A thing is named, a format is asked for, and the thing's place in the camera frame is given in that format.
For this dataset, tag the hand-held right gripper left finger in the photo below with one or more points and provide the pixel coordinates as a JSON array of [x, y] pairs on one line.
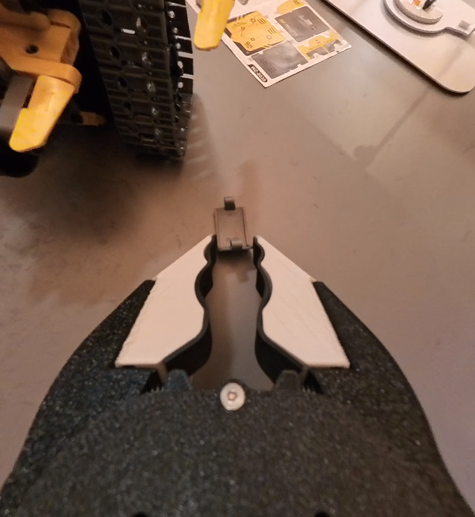
[[168, 315]]

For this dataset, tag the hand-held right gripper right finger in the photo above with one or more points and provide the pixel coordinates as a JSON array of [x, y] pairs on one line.
[[298, 319]]

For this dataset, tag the grey toy panel part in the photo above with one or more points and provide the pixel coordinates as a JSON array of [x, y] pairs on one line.
[[231, 226]]

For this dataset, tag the yellow grey toy tracked vehicle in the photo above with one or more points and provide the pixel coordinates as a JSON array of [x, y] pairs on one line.
[[136, 72]]

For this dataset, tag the yellow grey sticker sheet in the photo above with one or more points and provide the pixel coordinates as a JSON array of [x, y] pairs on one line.
[[290, 48]]

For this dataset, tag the white stand base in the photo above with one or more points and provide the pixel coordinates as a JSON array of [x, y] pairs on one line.
[[443, 60]]

